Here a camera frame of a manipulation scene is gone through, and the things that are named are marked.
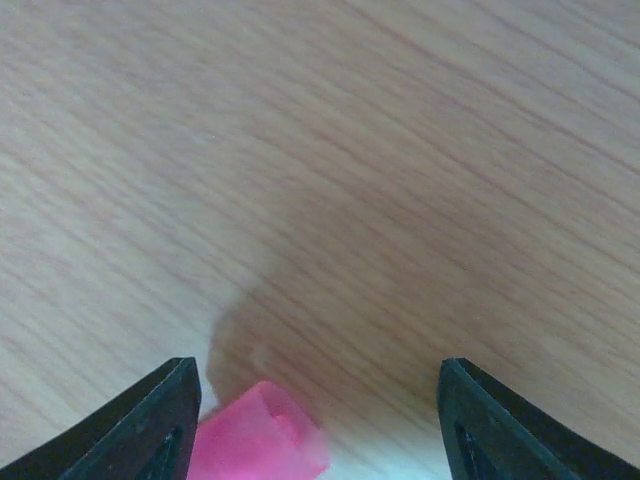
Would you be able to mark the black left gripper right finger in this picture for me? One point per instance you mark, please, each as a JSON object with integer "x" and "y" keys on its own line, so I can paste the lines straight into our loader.
{"x": 491, "y": 432}

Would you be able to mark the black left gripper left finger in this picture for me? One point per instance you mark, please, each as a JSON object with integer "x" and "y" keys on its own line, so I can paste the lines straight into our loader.
{"x": 146, "y": 432}

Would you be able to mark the pink highlighter marker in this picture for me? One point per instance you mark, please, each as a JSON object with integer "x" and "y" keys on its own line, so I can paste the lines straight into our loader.
{"x": 263, "y": 434}

